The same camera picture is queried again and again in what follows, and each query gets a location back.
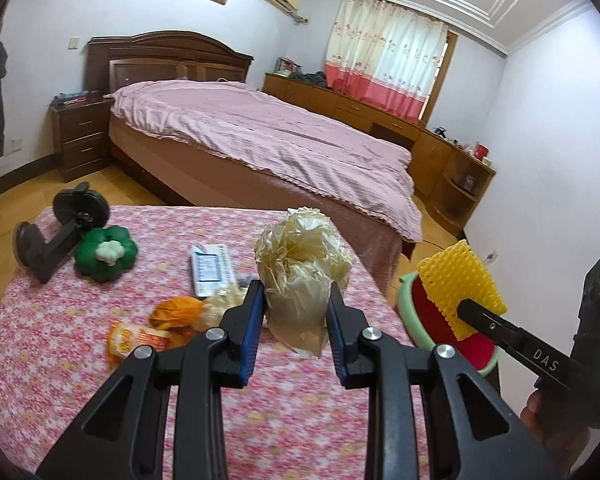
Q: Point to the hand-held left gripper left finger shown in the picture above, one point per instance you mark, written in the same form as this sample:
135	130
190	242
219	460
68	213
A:
247	340

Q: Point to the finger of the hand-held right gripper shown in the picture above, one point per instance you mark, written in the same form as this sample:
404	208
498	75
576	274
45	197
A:
490	325

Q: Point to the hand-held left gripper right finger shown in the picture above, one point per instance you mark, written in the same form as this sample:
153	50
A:
337	340

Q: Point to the red bin with green rim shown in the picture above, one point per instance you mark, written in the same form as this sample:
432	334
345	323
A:
430	320

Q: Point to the yellow ribbed foam pad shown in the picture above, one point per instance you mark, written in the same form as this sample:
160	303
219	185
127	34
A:
455	275

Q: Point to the pale plastic bag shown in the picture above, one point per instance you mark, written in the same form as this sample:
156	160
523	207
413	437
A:
300	270

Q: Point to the person's right hand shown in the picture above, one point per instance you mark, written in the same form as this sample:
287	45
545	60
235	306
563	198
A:
545	412

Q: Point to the crumpled orange bag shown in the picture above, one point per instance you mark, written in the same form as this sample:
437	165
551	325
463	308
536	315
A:
177	312

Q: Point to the white tissue packet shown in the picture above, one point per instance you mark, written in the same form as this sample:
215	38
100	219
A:
210	267

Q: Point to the orange snack packet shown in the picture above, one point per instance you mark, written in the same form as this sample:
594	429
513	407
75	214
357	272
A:
130	341

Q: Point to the pink floral tablecloth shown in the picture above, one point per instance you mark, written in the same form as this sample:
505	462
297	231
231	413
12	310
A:
160	240

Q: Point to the small glass jar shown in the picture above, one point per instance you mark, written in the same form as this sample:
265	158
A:
468	182

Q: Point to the green pumpkin plush toy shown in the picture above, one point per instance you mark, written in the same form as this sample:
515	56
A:
95	265

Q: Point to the small red box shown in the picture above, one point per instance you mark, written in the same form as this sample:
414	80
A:
480	152

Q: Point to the long wooden cabinet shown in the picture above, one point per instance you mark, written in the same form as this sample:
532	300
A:
430	160

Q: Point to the pink checked bedspread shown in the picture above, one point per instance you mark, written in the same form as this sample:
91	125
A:
280	145

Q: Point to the small black device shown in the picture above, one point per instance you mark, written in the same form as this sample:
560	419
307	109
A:
441	132

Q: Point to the dark wooden nightstand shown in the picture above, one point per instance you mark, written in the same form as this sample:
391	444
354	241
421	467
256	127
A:
82	135

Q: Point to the clear printed box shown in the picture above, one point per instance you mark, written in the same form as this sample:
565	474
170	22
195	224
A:
286	66

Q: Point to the cream and pink curtain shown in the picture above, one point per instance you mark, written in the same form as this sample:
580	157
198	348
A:
385	55

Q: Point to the dark wooden bed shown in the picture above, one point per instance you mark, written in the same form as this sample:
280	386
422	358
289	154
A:
180	55

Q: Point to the pile of small dark items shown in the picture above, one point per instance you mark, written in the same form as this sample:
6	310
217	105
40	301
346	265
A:
70	98

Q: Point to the white wall socket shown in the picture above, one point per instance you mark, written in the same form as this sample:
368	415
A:
15	146
491	256

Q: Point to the black suction cup mount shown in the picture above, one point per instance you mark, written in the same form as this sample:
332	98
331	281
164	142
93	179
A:
55	250

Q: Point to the wooden window frame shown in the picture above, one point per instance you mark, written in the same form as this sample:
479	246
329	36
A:
445	70

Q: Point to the white wall switch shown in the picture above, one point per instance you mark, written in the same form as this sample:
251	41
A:
73	43

